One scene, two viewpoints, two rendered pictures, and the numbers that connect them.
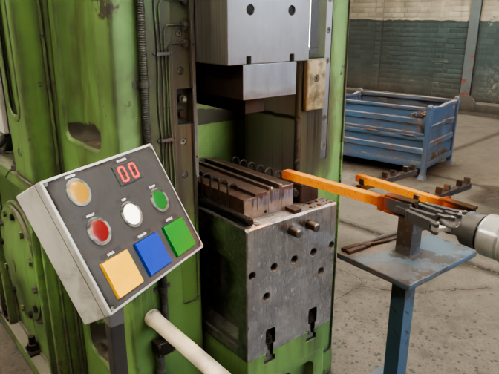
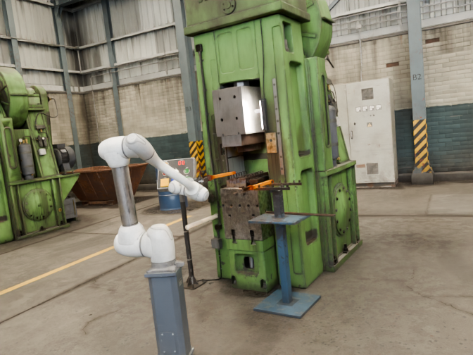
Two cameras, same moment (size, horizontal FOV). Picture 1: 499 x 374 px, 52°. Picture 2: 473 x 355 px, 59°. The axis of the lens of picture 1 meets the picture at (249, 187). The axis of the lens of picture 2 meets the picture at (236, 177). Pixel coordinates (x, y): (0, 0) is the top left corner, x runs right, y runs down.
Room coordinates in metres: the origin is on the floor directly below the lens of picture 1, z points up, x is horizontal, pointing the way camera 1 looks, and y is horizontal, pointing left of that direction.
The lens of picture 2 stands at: (0.37, -3.48, 1.40)
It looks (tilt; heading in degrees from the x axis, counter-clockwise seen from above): 6 degrees down; 72
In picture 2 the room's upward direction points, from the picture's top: 6 degrees counter-clockwise
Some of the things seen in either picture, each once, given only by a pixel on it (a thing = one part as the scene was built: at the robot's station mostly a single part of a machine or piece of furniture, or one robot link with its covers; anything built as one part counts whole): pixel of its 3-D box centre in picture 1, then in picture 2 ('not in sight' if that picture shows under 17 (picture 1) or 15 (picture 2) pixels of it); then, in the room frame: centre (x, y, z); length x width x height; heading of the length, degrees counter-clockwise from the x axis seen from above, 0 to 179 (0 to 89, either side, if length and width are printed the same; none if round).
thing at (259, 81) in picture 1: (226, 74); (243, 139); (1.63, 0.07, 1.32); 0.42 x 0.20 x 0.10; 39
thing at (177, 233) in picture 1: (177, 237); not in sight; (1.08, 0.16, 1.01); 0.07 x 0.05 x 0.07; 154
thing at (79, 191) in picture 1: (79, 191); not in sight; (0.94, 0.33, 1.16); 0.05 x 0.03 x 0.04; 129
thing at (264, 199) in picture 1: (227, 184); (248, 178); (1.63, 0.07, 0.96); 0.42 x 0.20 x 0.09; 39
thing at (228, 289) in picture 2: not in sight; (243, 289); (1.43, -0.09, 0.01); 0.58 x 0.39 x 0.01; 129
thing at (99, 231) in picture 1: (99, 231); not in sight; (0.92, 0.29, 1.09); 0.05 x 0.03 x 0.04; 129
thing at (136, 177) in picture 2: not in sight; (105, 184); (0.43, 7.07, 0.43); 1.89 x 1.20 x 0.85; 134
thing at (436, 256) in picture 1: (407, 254); (279, 218); (1.63, -0.55, 0.70); 0.40 x 0.30 x 0.02; 128
